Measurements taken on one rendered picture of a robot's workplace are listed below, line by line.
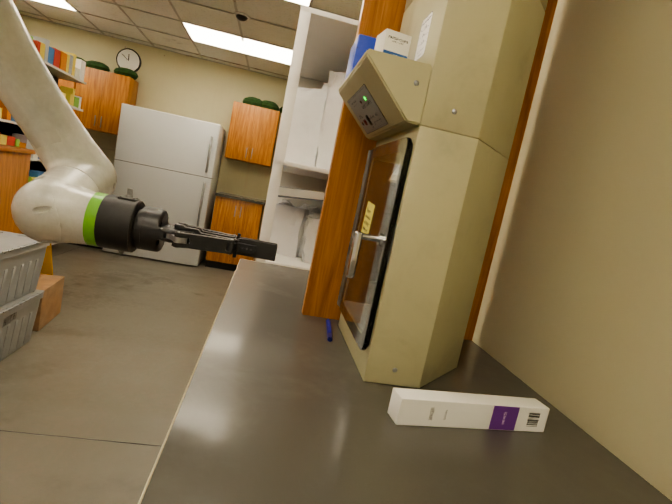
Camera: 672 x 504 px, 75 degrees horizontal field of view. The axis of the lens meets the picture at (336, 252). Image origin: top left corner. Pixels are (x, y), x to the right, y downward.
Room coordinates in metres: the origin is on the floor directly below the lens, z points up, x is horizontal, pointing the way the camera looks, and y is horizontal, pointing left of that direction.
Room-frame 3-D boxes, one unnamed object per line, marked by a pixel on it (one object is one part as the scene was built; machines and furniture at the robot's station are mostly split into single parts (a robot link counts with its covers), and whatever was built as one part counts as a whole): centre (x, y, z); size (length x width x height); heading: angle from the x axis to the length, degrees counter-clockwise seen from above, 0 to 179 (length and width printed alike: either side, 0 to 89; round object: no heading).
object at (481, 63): (0.95, -0.19, 1.33); 0.32 x 0.25 x 0.77; 10
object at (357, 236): (0.82, -0.05, 1.17); 0.05 x 0.03 x 0.10; 99
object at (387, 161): (0.93, -0.06, 1.19); 0.30 x 0.01 x 0.40; 9
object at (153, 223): (0.76, 0.30, 1.14); 0.09 x 0.08 x 0.07; 100
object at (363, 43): (1.01, 0.00, 1.56); 0.10 x 0.10 x 0.09; 10
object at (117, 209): (0.75, 0.37, 1.15); 0.09 x 0.06 x 0.12; 10
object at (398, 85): (0.92, -0.01, 1.46); 0.32 x 0.11 x 0.10; 10
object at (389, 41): (0.85, -0.03, 1.54); 0.05 x 0.05 x 0.06; 18
